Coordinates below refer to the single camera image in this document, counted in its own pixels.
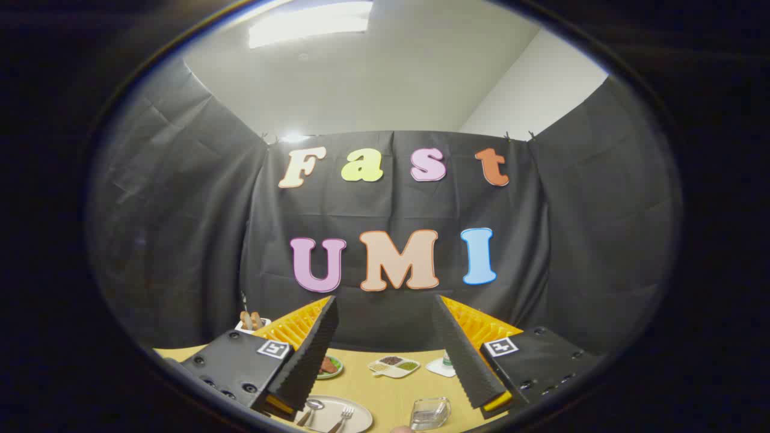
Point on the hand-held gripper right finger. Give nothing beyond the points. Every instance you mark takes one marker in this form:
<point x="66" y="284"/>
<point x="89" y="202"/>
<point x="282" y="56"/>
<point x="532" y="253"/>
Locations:
<point x="460" y="355"/>

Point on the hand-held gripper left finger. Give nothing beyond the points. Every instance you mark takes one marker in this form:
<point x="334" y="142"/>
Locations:
<point x="313" y="355"/>

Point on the clear plastic water bottle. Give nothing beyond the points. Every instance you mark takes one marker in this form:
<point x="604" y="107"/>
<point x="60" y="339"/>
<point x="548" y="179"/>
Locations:
<point x="447" y="359"/>

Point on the brown meat piece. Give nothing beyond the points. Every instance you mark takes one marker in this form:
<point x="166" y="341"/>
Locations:
<point x="328" y="364"/>

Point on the white square coaster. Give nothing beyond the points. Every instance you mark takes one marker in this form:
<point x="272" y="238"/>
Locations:
<point x="439" y="368"/>

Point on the pale green food plate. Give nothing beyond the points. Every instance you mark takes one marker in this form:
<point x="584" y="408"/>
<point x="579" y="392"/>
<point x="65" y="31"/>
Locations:
<point x="334" y="373"/>

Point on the toasted bread slice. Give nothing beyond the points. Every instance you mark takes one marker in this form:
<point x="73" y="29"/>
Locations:
<point x="256" y="319"/>
<point x="245" y="319"/>

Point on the white divided condiment dish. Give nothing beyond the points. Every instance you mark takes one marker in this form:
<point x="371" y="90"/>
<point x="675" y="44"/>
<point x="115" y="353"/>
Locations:
<point x="394" y="367"/>

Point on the white toaster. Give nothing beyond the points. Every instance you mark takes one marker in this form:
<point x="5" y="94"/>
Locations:
<point x="246" y="328"/>

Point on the large white plate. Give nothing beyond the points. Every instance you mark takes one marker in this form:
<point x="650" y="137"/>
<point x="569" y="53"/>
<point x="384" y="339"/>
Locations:
<point x="361" y="418"/>

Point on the black backdrop cloth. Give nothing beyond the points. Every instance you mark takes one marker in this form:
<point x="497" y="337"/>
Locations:
<point x="210" y="240"/>

